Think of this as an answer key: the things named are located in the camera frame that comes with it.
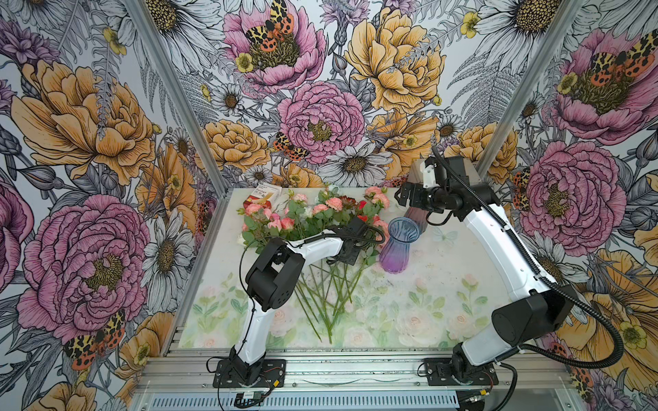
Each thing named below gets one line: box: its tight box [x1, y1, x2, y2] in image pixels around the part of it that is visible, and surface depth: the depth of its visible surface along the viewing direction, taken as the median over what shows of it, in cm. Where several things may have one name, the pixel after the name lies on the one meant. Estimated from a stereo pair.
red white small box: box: [242, 182, 283, 209], surface depth 118 cm
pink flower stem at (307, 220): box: [286, 189, 320, 241], surface depth 111 cm
